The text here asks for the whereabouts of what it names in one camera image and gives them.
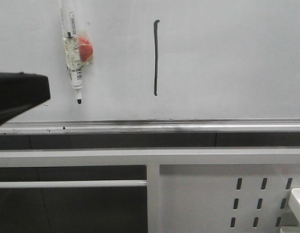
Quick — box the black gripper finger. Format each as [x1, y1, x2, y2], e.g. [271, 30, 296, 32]
[0, 72, 51, 126]

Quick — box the white black whiteboard marker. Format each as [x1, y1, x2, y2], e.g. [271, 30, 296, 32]
[59, 0, 83, 104]

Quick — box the red round magnet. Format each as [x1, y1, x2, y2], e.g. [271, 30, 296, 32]
[78, 36, 93, 62]

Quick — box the white metal pegboard rack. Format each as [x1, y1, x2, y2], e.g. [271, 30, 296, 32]
[0, 148, 300, 233]

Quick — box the white plastic bin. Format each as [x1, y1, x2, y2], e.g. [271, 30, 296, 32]
[280, 188, 300, 233]

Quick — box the white whiteboard with aluminium frame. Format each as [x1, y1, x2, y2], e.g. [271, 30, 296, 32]
[0, 0, 300, 134]

